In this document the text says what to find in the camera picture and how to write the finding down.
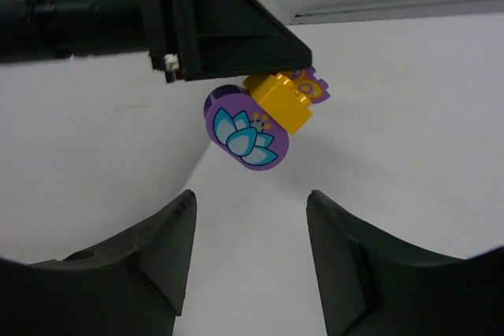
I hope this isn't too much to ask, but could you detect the small yellow duplo brick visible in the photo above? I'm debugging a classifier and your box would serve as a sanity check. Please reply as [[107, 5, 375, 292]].
[[243, 73, 313, 135]]

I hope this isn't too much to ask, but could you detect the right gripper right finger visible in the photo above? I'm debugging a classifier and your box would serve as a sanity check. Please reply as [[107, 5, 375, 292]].
[[306, 190, 503, 335]]

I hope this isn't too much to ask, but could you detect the purple round flower lego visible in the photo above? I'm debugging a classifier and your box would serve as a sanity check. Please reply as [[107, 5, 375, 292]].
[[203, 84, 289, 171]]

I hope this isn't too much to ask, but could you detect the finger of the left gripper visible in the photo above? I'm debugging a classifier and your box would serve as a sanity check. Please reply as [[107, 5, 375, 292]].
[[172, 0, 313, 80]]

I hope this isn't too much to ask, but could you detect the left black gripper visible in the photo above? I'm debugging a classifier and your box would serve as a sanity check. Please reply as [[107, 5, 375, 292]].
[[1, 0, 180, 83]]

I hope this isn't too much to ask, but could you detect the purple butterfly printed lego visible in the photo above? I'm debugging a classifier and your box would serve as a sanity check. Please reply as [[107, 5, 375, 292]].
[[282, 66, 330, 104]]

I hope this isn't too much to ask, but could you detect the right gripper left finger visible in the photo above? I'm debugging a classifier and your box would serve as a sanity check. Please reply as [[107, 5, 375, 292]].
[[1, 190, 197, 335]]

